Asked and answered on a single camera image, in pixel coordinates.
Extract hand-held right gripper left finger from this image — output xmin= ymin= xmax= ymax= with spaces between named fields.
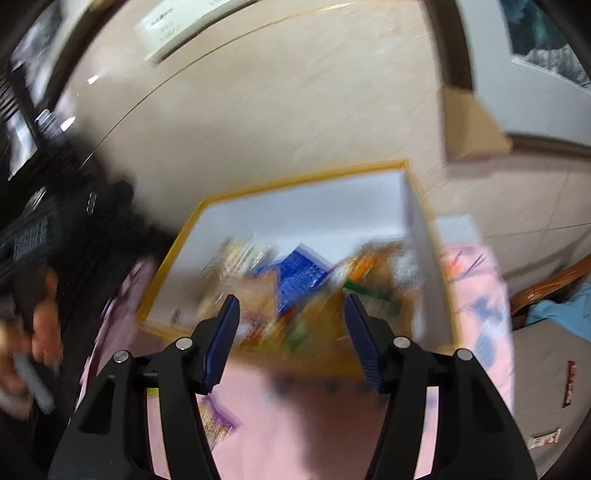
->
xmin=48 ymin=294 xmax=241 ymax=480

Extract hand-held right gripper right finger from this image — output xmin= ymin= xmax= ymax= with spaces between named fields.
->
xmin=344 ymin=293 xmax=539 ymax=480

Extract clear green-label peanut packet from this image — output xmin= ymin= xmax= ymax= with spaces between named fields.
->
xmin=339 ymin=244 xmax=416 ymax=324

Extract blue snack packet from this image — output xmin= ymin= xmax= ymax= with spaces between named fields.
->
xmin=252 ymin=244 xmax=334 ymax=315

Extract yellow cardboard box white inside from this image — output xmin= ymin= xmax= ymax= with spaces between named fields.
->
xmin=137 ymin=159 xmax=462 ymax=381

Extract person's left hand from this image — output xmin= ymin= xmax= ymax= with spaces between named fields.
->
xmin=0 ymin=270 xmax=63 ymax=407

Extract black knit cloth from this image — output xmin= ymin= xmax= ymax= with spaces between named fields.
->
xmin=46 ymin=115 xmax=185 ymax=370

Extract purple snack packet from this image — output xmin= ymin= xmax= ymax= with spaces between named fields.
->
xmin=198 ymin=394 xmax=241 ymax=450

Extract pink printed blanket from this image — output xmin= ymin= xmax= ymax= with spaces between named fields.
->
xmin=78 ymin=242 xmax=515 ymax=480

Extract dark framed monochrome picture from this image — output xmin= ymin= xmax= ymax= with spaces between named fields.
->
xmin=0 ymin=69 xmax=42 ymax=183

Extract pale grey cloth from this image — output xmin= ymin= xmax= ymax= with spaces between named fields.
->
xmin=434 ymin=215 xmax=485 ymax=247

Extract grey seat cushion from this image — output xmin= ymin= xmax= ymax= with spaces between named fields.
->
xmin=510 ymin=320 xmax=591 ymax=480

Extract wooden chair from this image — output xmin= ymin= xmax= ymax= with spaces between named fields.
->
xmin=508 ymin=256 xmax=591 ymax=330

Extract blue cloth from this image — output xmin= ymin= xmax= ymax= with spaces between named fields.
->
xmin=526 ymin=284 xmax=591 ymax=335

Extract white red snack packet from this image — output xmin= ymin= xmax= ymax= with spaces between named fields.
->
xmin=526 ymin=428 xmax=561 ymax=449

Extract red snack bar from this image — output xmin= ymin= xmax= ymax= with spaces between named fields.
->
xmin=562 ymin=361 xmax=578 ymax=409

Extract brown cardboard box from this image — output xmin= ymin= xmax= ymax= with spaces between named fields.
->
xmin=441 ymin=85 xmax=513 ymax=162

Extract white power strip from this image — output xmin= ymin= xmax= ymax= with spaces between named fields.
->
xmin=135 ymin=0 xmax=259 ymax=63

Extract black and white wall picture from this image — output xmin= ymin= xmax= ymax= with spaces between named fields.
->
xmin=9 ymin=0 xmax=65 ymax=70

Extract teal wall painting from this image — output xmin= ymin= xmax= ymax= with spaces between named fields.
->
xmin=501 ymin=0 xmax=591 ymax=88

